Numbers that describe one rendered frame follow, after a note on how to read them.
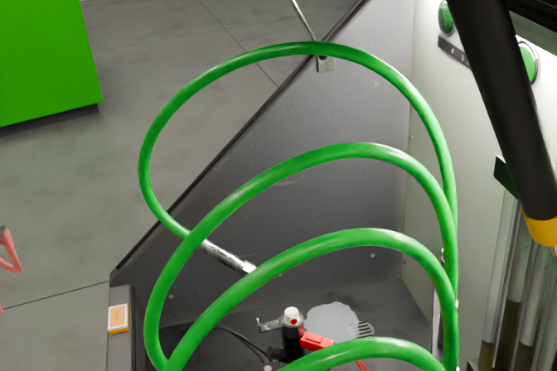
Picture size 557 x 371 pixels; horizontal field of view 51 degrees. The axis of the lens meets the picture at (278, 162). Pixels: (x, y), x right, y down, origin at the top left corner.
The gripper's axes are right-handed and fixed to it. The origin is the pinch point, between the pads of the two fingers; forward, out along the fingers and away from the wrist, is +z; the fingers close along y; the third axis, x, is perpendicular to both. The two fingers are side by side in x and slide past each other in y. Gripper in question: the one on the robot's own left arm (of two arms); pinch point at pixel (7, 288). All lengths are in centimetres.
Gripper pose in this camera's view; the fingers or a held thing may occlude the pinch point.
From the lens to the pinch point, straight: 107.0
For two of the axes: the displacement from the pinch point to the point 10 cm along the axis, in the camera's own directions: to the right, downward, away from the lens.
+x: -8.6, 4.7, 2.1
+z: 5.1, 7.2, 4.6
